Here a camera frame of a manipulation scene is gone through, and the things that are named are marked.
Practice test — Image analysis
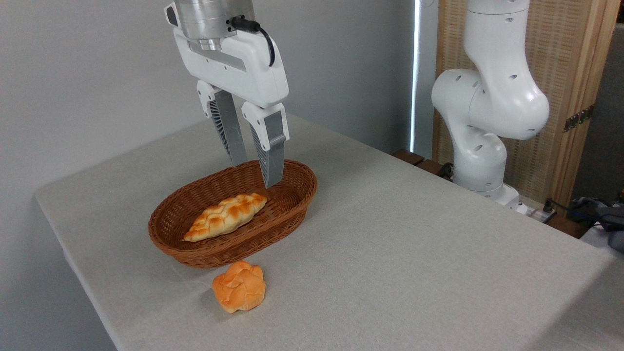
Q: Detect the grey linen tablecloth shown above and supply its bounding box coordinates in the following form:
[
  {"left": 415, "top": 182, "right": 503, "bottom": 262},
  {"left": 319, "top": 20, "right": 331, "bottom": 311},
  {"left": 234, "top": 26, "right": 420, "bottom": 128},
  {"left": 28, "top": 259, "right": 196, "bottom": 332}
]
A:
[{"left": 34, "top": 111, "right": 624, "bottom": 351}]

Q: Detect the long braided bread loaf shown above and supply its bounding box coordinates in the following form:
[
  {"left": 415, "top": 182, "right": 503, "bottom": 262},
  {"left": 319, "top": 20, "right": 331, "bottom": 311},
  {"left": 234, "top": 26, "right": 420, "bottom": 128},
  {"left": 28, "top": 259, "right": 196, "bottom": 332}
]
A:
[{"left": 183, "top": 193, "right": 268, "bottom": 243}]

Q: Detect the brown oval wicker basket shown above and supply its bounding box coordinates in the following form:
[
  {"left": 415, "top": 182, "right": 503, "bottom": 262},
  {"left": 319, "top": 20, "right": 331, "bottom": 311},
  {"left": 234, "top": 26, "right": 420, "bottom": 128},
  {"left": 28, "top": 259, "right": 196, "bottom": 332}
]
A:
[{"left": 148, "top": 159, "right": 318, "bottom": 269}]

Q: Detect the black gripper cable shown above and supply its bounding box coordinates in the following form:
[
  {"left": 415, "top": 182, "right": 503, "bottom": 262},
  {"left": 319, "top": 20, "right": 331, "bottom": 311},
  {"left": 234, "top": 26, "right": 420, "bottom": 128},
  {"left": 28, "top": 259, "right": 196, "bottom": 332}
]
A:
[{"left": 229, "top": 16, "right": 276, "bottom": 68}]

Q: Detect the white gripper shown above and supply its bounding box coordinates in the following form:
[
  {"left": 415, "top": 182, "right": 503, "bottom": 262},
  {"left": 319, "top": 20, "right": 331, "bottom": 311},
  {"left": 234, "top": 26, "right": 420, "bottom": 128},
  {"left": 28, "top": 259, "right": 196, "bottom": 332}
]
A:
[{"left": 173, "top": 27, "right": 290, "bottom": 189}]

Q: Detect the wooden framed rattan screen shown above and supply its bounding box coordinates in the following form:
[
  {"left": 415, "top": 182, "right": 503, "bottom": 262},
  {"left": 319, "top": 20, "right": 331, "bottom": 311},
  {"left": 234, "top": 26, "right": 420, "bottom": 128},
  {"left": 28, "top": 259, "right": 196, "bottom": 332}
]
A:
[{"left": 432, "top": 0, "right": 623, "bottom": 211}]

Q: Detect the round orange bread roll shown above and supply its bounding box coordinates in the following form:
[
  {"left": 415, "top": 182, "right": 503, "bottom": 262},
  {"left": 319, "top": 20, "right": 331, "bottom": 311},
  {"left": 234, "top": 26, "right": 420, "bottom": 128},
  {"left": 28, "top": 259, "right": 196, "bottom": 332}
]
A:
[{"left": 212, "top": 260, "right": 267, "bottom": 313}]

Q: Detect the metal screen hinge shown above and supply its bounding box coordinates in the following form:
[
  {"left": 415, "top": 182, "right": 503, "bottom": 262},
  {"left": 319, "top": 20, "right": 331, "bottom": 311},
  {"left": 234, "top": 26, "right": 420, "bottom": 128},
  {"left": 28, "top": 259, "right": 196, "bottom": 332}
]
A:
[{"left": 564, "top": 104, "right": 596, "bottom": 133}]

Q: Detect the dark grey bundle with cables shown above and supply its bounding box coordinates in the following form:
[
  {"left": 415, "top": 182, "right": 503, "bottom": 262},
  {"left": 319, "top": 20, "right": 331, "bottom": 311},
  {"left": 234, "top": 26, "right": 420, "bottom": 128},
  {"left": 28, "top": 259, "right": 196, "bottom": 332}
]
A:
[{"left": 570, "top": 195, "right": 624, "bottom": 253}]

